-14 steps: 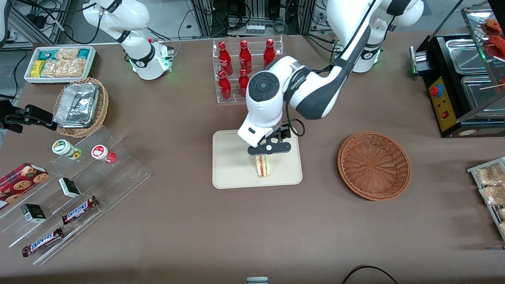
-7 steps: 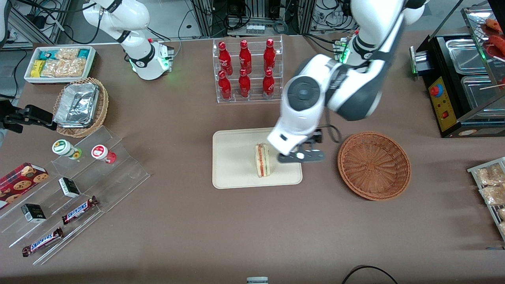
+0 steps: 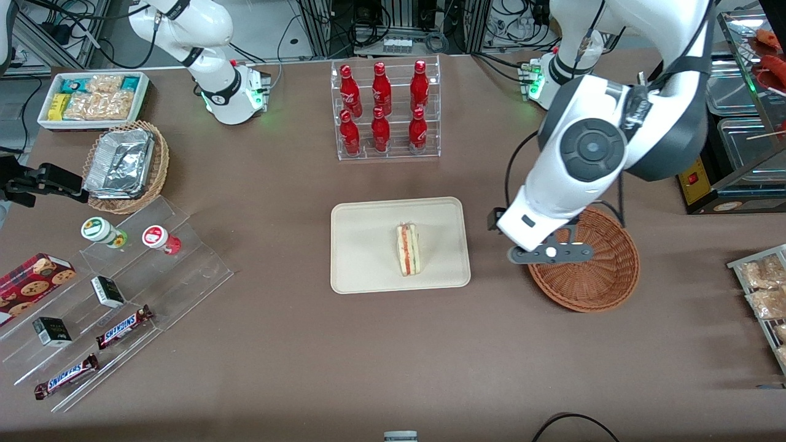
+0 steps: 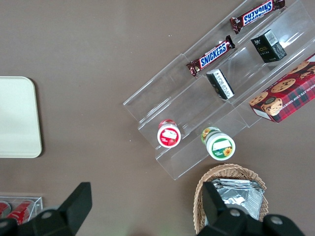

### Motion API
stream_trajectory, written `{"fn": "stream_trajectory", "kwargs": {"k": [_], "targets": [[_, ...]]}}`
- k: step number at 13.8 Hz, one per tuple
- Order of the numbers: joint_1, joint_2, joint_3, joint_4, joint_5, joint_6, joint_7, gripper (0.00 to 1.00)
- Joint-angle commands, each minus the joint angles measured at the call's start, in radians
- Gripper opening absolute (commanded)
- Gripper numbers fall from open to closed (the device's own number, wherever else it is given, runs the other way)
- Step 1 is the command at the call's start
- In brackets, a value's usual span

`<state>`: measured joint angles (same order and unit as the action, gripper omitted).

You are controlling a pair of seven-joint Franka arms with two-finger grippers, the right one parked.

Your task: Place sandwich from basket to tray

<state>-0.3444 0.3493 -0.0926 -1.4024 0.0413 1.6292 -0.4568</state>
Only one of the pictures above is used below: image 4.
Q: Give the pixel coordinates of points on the stacked aluminium foil trays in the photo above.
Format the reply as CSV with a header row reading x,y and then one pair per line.
x,y
243,199

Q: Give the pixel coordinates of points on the red lid yogurt cup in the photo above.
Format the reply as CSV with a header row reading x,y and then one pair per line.
x,y
168,136

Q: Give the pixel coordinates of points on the clear acrylic stepped shelf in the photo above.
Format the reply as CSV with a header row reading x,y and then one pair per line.
x,y
197,110

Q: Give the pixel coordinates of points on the green lid yogurt cup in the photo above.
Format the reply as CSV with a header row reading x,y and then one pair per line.
x,y
220,146

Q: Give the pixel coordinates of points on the light tan wicker basket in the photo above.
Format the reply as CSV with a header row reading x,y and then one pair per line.
x,y
199,209

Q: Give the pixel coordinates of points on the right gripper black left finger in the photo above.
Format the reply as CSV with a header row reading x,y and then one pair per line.
x,y
73,211

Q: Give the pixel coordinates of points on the clear acrylic bottle rack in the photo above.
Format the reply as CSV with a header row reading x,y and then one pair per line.
x,y
37,204

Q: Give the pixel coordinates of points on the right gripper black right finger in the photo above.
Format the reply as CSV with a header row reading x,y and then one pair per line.
x,y
219,216

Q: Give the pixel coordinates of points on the cream plastic tray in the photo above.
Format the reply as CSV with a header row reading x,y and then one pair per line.
x,y
17,118

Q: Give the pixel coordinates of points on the red tartan cookie box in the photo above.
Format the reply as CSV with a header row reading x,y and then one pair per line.
x,y
288,98

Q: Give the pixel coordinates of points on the Snickers chocolate bar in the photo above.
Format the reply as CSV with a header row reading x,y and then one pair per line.
x,y
257,14
211,56

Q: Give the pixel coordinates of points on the small black carton box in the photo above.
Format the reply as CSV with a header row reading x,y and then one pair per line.
x,y
267,48
220,84

